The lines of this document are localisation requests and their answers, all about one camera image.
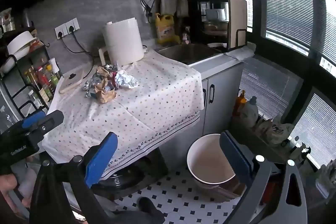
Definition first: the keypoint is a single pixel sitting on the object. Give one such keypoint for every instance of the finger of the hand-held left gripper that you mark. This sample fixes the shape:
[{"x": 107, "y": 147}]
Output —
[
  {"x": 32, "y": 120},
  {"x": 51, "y": 120}
]

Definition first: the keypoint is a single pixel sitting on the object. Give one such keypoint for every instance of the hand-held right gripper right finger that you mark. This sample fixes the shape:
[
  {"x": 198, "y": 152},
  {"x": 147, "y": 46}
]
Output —
[{"x": 233, "y": 158}]

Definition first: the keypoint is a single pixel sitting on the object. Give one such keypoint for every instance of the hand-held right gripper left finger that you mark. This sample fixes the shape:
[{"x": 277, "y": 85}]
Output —
[{"x": 102, "y": 158}]

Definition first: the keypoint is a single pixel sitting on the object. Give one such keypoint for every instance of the white paper bucket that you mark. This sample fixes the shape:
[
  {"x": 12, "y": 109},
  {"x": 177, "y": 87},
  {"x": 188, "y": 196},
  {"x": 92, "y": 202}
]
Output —
[{"x": 207, "y": 161}]

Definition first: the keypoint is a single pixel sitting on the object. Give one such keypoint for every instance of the white tissue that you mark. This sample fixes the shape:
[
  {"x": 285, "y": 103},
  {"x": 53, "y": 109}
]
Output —
[{"x": 126, "y": 81}]

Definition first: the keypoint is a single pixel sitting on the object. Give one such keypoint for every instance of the person's left hand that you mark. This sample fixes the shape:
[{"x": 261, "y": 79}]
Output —
[{"x": 6, "y": 183}]

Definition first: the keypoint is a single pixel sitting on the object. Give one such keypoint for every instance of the black pan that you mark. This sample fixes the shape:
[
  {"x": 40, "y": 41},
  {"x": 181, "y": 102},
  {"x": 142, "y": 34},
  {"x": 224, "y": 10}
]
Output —
[{"x": 123, "y": 179}]

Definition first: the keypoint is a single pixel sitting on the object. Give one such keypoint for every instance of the black spice rack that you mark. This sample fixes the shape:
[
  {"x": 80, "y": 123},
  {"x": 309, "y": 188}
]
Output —
[{"x": 14, "y": 87}]

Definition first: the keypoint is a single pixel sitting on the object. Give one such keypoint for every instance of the wooden cutting board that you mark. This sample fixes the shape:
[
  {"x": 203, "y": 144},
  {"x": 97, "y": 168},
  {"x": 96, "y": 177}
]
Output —
[{"x": 72, "y": 82}]

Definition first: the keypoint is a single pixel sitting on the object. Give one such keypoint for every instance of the small foil ball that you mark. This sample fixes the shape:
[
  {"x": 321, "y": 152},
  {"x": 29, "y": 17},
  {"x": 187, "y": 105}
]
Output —
[{"x": 86, "y": 86}]

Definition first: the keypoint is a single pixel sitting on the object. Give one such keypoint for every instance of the white detergent bottle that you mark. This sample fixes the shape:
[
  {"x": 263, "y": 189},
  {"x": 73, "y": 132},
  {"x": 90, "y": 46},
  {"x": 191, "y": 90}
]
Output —
[{"x": 250, "y": 111}]

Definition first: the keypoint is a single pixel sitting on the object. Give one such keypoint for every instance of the crumpled plastic bag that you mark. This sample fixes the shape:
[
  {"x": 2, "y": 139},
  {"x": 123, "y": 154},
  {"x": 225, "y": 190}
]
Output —
[{"x": 278, "y": 132}]

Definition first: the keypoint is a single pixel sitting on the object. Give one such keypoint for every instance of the orange bottle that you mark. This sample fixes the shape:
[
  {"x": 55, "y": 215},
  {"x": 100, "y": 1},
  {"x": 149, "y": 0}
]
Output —
[{"x": 240, "y": 104}]

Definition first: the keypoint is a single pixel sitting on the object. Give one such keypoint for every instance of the crumpled brown paper bag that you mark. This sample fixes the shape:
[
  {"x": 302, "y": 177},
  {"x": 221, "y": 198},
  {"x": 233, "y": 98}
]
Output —
[{"x": 105, "y": 96}]

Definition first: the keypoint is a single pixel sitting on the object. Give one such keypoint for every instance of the white kitchen cabinet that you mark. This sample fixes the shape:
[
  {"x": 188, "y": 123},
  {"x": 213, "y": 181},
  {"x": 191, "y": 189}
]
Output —
[{"x": 223, "y": 98}]

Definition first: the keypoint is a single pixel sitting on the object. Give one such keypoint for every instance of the person's dark shoe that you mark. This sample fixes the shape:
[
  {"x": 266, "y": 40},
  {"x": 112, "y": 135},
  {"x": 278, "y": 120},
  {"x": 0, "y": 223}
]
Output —
[{"x": 147, "y": 205}]

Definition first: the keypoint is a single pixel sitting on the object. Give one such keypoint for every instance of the dotted white tablecloth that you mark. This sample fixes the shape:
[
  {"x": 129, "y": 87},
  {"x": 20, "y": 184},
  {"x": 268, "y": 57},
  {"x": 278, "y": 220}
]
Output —
[{"x": 147, "y": 98}]

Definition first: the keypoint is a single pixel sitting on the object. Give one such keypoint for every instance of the white bowl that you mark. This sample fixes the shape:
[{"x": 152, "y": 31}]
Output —
[{"x": 21, "y": 41}]

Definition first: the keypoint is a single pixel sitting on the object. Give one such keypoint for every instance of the white air fryer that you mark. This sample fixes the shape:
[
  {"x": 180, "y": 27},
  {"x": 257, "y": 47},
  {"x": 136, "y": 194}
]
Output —
[{"x": 123, "y": 40}]

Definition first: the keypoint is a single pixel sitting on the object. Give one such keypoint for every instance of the small white dish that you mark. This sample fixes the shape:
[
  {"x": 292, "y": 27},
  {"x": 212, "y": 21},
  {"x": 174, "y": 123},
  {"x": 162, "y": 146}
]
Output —
[{"x": 215, "y": 45}]

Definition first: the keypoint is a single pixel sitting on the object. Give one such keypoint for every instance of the steel kitchen sink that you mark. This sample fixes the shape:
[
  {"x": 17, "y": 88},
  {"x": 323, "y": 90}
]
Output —
[{"x": 189, "y": 52}]

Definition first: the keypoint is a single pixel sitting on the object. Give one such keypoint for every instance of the small pink bottle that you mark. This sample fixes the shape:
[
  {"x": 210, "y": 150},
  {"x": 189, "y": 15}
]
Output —
[{"x": 186, "y": 36}]

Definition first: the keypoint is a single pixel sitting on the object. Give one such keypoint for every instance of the beige cutting board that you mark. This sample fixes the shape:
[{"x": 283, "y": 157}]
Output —
[{"x": 237, "y": 22}]

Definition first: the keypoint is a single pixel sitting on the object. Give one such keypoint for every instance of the yellow detergent bottle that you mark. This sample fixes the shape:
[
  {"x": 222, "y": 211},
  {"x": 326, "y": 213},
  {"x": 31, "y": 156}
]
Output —
[{"x": 166, "y": 29}]

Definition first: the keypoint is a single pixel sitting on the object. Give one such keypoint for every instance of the black dish rack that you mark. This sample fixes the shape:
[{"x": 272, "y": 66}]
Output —
[{"x": 202, "y": 3}]

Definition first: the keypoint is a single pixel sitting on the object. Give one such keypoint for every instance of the white window blinds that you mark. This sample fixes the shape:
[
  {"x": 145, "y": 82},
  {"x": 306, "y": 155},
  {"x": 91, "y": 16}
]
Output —
[{"x": 288, "y": 3}]

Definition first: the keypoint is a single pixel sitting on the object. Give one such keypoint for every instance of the white wall socket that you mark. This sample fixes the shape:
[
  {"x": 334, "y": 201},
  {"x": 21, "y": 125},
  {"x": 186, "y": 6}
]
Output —
[
  {"x": 59, "y": 31},
  {"x": 71, "y": 26}
]

